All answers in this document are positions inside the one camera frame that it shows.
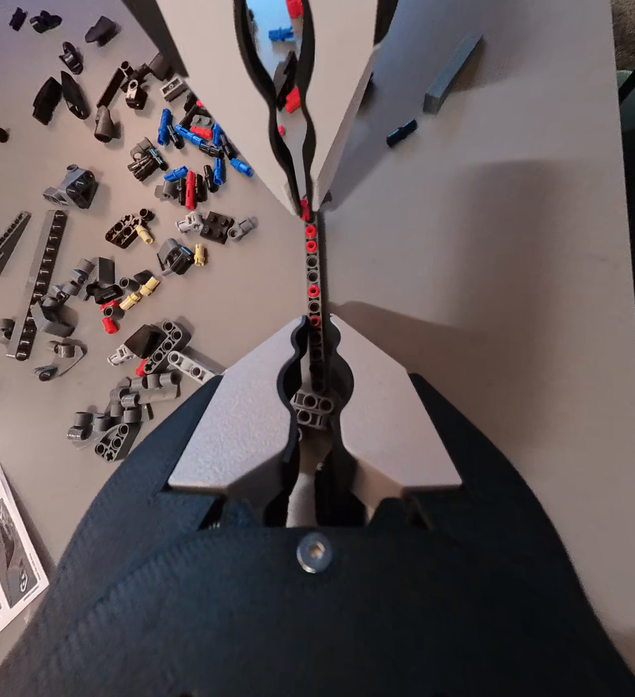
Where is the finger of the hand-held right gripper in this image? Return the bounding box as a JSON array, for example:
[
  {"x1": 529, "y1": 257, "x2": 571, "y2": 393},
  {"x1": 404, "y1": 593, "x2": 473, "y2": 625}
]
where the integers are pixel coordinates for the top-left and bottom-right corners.
[
  {"x1": 121, "y1": 0, "x2": 310, "y2": 220},
  {"x1": 296, "y1": 0, "x2": 401, "y2": 220}
]

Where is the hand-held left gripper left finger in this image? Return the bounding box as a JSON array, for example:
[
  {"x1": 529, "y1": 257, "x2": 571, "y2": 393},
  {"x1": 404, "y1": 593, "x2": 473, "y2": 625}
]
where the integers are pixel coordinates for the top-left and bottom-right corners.
[{"x1": 167, "y1": 316, "x2": 307, "y2": 513}]

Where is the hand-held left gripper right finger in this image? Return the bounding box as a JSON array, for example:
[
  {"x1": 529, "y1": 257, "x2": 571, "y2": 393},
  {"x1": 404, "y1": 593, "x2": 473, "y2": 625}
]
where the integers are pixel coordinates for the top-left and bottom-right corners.
[{"x1": 328, "y1": 315, "x2": 463, "y2": 518}]

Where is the black lego beam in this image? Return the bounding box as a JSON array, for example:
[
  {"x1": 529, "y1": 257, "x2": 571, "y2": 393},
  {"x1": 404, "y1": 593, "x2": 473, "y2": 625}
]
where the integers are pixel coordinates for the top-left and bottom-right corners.
[{"x1": 300, "y1": 209, "x2": 333, "y2": 395}]

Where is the pile of lego pieces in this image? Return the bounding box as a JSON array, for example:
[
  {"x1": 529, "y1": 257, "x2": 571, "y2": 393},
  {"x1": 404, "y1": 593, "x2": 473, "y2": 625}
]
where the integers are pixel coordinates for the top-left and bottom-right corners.
[{"x1": 0, "y1": 0, "x2": 335, "y2": 464}]

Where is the black lego pin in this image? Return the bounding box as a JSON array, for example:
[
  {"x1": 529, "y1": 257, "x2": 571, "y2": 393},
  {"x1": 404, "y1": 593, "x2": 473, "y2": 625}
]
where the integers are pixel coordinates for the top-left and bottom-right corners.
[{"x1": 385, "y1": 120, "x2": 420, "y2": 147}]

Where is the dark grey rectangular bar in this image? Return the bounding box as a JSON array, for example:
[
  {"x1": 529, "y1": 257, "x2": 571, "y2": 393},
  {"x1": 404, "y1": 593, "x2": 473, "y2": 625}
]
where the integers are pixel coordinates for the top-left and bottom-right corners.
[{"x1": 422, "y1": 34, "x2": 484, "y2": 115}]

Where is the white sticker sheet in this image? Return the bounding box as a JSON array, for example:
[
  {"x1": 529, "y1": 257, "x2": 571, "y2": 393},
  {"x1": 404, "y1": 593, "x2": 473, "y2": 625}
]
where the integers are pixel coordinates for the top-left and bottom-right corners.
[{"x1": 0, "y1": 400, "x2": 50, "y2": 635}]

